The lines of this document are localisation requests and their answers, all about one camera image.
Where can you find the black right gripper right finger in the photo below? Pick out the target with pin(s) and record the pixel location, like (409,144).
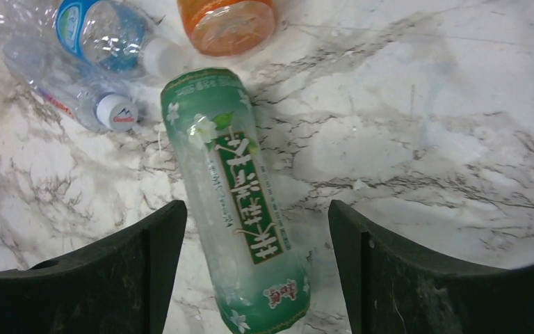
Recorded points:
(393,285)

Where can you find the clear bottle purple label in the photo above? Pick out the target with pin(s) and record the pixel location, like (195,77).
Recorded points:
(75,89)

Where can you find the crushed clear bottle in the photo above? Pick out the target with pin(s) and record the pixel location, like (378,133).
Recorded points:
(0,27)

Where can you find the orange juice bottle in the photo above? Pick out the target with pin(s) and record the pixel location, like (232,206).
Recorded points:
(226,28)

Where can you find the green tea bottle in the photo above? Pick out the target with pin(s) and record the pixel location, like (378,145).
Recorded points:
(259,283)

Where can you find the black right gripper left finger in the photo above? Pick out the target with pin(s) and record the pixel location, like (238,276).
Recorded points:
(121,283)

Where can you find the clear bottle blue label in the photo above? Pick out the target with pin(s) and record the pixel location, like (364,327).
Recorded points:
(118,39)

